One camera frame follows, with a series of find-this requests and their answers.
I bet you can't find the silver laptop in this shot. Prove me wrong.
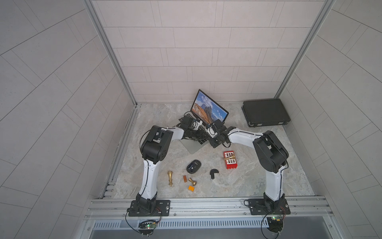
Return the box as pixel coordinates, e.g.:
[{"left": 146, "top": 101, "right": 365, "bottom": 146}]
[{"left": 178, "top": 89, "right": 229, "bottom": 154}]

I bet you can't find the black wireless mouse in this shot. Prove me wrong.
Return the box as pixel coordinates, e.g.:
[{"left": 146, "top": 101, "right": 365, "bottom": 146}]
[{"left": 186, "top": 159, "right": 202, "bottom": 174}]

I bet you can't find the black mouse battery cover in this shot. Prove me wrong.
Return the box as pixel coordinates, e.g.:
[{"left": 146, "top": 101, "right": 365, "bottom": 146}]
[{"left": 210, "top": 169, "right": 219, "bottom": 180}]

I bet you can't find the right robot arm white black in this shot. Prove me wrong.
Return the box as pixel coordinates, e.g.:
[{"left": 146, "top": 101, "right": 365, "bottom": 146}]
[{"left": 208, "top": 120, "right": 289, "bottom": 213}]

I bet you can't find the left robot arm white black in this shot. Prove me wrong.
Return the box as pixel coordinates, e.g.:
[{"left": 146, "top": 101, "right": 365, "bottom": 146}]
[{"left": 135, "top": 116, "right": 203, "bottom": 214}]

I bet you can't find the tall gold chess piece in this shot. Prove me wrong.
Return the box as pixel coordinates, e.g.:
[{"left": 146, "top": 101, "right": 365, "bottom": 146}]
[{"left": 167, "top": 171, "right": 173, "bottom": 187}]

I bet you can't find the black flat case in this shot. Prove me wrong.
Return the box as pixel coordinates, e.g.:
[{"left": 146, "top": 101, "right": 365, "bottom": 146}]
[{"left": 242, "top": 99, "right": 290, "bottom": 127}]

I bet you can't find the small gold chess pawn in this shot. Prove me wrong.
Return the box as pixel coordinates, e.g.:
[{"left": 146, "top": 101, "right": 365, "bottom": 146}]
[{"left": 189, "top": 178, "right": 197, "bottom": 187}]

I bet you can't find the left green circuit board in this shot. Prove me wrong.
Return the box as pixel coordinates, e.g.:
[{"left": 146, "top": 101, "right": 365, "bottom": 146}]
[{"left": 138, "top": 220, "right": 158, "bottom": 237}]

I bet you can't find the green circuit board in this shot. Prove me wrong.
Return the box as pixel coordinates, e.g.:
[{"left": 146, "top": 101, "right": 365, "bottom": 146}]
[
  {"left": 138, "top": 220, "right": 158, "bottom": 237},
  {"left": 267, "top": 217, "right": 284, "bottom": 234}
]

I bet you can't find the right green circuit board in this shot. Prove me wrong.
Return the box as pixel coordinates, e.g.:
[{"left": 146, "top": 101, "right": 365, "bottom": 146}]
[{"left": 267, "top": 217, "right": 284, "bottom": 234}]

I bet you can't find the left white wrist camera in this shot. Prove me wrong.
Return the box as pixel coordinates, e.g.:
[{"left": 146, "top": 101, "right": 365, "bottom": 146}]
[{"left": 190, "top": 119, "right": 203, "bottom": 130}]

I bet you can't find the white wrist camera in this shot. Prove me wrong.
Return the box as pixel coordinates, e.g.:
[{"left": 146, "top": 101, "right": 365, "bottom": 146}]
[
  {"left": 190, "top": 119, "right": 203, "bottom": 130},
  {"left": 207, "top": 126, "right": 217, "bottom": 138}
]

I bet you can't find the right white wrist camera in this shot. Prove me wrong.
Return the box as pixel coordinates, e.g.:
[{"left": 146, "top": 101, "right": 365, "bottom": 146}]
[{"left": 207, "top": 126, "right": 217, "bottom": 138}]

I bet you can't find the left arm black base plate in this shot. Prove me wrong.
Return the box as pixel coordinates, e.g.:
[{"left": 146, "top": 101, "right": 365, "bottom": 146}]
[{"left": 128, "top": 194, "right": 171, "bottom": 217}]

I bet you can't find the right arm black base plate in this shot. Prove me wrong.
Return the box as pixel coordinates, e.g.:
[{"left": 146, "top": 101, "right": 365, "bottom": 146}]
[{"left": 244, "top": 194, "right": 290, "bottom": 215}]

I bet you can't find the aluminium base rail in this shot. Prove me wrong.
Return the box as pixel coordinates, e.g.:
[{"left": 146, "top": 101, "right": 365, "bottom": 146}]
[{"left": 75, "top": 196, "right": 344, "bottom": 239}]

